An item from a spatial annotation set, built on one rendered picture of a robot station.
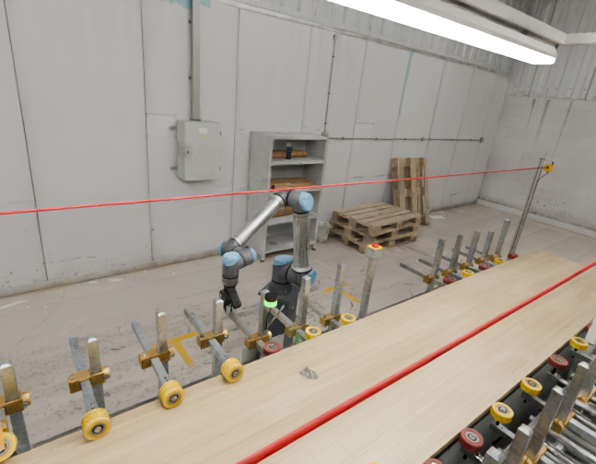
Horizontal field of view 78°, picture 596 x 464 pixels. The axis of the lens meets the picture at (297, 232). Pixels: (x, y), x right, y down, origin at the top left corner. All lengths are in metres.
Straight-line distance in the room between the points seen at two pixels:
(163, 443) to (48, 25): 3.34
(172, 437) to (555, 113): 8.77
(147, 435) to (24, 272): 3.04
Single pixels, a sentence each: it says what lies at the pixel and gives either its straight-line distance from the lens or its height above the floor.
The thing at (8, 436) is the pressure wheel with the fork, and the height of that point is 0.97.
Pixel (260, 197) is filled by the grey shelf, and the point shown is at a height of 0.81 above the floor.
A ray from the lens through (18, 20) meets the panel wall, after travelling 3.95.
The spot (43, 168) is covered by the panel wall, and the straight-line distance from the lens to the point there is 4.03.
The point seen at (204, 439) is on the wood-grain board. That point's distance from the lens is 1.47.
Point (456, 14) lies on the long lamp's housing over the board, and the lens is 1.69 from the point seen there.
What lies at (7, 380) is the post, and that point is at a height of 1.06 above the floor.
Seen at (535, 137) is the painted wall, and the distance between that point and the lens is 9.32.
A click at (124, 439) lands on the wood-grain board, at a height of 0.90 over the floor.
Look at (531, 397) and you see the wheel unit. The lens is 2.11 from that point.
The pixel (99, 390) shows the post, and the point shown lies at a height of 0.89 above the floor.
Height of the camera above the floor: 2.02
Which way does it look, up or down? 20 degrees down
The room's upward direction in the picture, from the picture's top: 6 degrees clockwise
